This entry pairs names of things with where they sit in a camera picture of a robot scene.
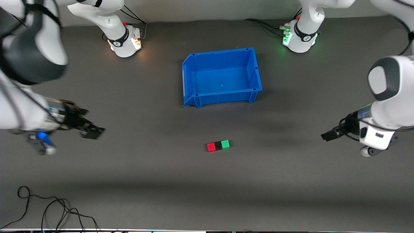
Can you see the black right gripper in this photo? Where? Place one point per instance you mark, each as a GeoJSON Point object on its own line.
{"type": "Point", "coordinates": [73, 117]}

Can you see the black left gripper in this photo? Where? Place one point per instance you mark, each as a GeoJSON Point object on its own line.
{"type": "Point", "coordinates": [347, 126]}

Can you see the small green cube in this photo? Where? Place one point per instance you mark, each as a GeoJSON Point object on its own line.
{"type": "Point", "coordinates": [225, 144]}

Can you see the small red cube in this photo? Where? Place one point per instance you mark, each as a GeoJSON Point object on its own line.
{"type": "Point", "coordinates": [211, 147]}

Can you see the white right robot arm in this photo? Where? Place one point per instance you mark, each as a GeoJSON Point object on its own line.
{"type": "Point", "coordinates": [19, 110]}

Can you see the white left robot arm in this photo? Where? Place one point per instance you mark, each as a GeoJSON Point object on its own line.
{"type": "Point", "coordinates": [388, 106]}

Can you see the small black cube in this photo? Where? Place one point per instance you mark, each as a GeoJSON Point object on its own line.
{"type": "Point", "coordinates": [218, 146]}

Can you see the blue plastic storage bin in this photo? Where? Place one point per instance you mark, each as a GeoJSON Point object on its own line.
{"type": "Point", "coordinates": [223, 81]}

